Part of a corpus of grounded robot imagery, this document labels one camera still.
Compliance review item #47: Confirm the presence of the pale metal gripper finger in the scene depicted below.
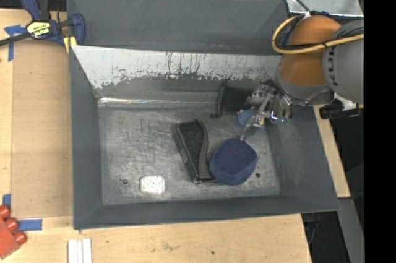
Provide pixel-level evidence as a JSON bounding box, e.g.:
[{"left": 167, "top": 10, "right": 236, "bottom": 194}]
[{"left": 239, "top": 114, "right": 267, "bottom": 142}]

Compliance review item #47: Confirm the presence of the small blue round object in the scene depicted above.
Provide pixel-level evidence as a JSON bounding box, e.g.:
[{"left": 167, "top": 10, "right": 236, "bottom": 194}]
[{"left": 236, "top": 109, "right": 265, "bottom": 133}]

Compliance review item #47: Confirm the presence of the dark blue rounded mesh object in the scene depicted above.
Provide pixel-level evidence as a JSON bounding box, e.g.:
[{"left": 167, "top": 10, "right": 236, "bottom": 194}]
[{"left": 208, "top": 137, "right": 259, "bottom": 186}]

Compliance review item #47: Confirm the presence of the grey metal bin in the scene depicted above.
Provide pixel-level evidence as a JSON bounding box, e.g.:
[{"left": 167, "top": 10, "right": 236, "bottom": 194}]
[{"left": 64, "top": 0, "right": 342, "bottom": 230}]

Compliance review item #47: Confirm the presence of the white speckled rectangular block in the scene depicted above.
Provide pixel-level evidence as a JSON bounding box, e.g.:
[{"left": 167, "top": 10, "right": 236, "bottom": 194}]
[{"left": 139, "top": 175, "right": 166, "bottom": 195}]

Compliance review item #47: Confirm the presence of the black cylinder on white bracket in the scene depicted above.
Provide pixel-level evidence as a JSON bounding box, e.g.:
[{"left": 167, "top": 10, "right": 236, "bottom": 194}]
[{"left": 319, "top": 93, "right": 362, "bottom": 120}]

